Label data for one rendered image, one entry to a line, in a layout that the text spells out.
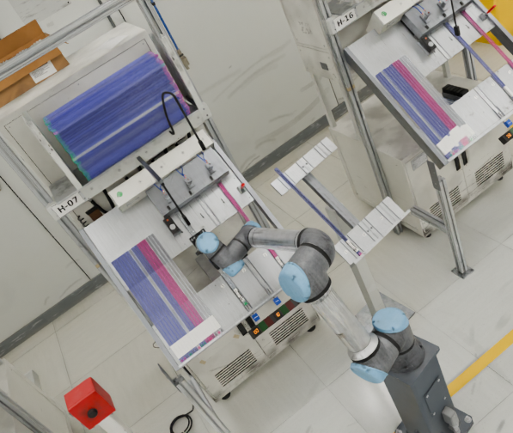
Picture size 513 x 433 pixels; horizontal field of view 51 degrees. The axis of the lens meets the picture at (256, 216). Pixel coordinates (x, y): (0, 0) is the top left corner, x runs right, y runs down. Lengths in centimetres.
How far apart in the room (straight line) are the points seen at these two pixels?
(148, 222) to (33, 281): 192
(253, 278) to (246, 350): 63
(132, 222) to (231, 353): 86
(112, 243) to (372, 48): 149
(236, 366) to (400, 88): 157
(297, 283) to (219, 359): 120
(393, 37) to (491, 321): 142
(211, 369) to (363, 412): 75
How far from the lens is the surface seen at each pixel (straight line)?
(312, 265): 164
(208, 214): 231
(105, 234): 236
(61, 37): 217
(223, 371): 282
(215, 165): 232
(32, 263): 406
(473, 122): 268
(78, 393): 239
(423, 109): 261
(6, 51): 258
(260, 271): 226
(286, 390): 286
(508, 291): 293
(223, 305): 224
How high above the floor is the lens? 226
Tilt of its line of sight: 35 degrees down
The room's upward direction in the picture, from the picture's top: 29 degrees counter-clockwise
